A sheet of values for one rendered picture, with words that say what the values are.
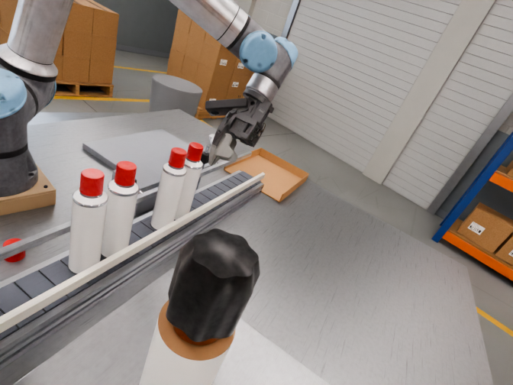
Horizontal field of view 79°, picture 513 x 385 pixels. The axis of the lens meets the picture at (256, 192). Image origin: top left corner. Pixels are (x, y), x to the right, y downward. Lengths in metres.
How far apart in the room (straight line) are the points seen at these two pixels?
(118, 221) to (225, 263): 0.36
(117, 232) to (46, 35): 0.45
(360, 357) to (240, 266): 0.55
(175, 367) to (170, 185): 0.41
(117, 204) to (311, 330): 0.49
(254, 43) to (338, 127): 4.24
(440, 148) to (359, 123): 1.08
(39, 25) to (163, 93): 2.14
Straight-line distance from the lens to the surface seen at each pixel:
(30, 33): 0.86
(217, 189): 0.99
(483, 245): 3.95
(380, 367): 0.82
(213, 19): 0.66
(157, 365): 0.40
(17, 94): 0.78
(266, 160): 1.45
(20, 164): 0.85
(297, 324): 0.77
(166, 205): 0.72
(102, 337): 0.59
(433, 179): 4.56
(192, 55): 4.36
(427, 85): 4.47
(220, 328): 0.33
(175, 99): 2.91
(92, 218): 0.57
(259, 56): 0.66
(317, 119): 4.99
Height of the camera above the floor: 1.37
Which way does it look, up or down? 28 degrees down
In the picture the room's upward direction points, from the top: 22 degrees clockwise
